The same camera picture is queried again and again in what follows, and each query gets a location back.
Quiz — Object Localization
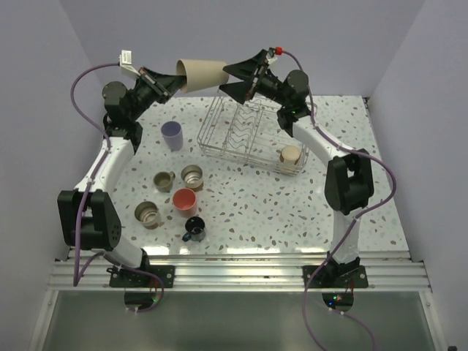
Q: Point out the lavender plastic cup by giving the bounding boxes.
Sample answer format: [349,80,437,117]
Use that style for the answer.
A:
[161,121,184,151]

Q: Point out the white steel cup cork base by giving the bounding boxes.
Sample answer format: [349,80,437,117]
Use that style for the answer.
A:
[279,146,301,173]

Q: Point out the coral pink cup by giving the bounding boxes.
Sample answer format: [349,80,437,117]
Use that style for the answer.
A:
[173,188,197,218]

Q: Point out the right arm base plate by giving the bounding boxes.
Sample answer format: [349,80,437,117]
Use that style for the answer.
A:
[309,265,369,289]

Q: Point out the black mug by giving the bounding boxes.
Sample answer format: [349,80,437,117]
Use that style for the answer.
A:
[182,216,206,242]

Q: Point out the tall beige cup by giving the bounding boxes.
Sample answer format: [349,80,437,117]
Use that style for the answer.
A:
[175,59,229,94]

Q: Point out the wire dish rack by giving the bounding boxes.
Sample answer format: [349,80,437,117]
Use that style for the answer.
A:
[197,91,309,175]

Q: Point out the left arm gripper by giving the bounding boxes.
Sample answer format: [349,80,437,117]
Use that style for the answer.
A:
[128,67,187,121]

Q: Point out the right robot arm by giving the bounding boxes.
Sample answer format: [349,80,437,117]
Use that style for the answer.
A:
[219,48,374,287]

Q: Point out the small olive metal mug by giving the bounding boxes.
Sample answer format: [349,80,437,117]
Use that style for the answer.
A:
[153,171,176,192]

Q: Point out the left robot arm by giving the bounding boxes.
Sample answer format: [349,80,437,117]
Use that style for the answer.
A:
[57,67,186,287]

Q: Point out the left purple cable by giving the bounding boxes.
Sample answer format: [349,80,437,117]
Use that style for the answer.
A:
[69,62,124,287]

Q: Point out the aluminium rail frame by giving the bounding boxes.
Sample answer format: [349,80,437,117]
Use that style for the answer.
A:
[47,252,432,293]

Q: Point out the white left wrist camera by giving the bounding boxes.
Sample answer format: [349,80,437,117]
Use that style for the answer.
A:
[118,50,140,80]

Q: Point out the white steel cup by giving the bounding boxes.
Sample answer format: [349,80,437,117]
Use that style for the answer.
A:
[134,201,162,230]
[181,165,203,192]

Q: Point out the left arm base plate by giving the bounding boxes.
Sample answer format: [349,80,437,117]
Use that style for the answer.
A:
[106,265,176,288]

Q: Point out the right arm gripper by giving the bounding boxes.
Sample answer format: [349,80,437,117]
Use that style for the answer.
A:
[219,50,289,107]

